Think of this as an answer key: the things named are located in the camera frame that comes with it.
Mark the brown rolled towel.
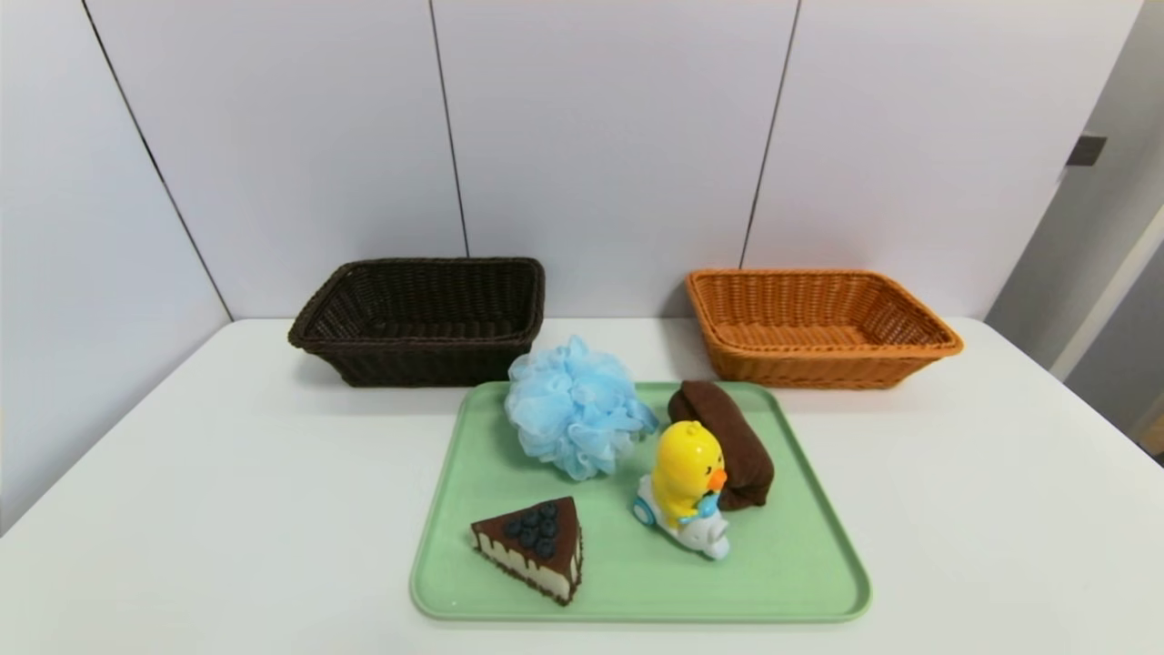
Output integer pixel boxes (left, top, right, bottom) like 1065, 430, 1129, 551
667, 380, 776, 512

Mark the orange wicker basket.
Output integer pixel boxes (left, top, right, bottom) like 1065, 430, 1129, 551
685, 267, 965, 390

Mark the light green plastic tray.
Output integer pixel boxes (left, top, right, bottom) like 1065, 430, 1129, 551
409, 380, 872, 624

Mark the light blue mesh bath loofah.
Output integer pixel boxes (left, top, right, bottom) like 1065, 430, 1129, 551
505, 335, 659, 481

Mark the chocolate blueberry cake slice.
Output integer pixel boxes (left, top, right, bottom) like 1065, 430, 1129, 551
470, 496, 584, 607

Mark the dark brown wicker basket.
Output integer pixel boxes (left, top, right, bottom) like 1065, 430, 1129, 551
288, 257, 547, 388

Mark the yellow duck scooter toy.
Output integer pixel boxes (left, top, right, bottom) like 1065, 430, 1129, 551
634, 420, 731, 561

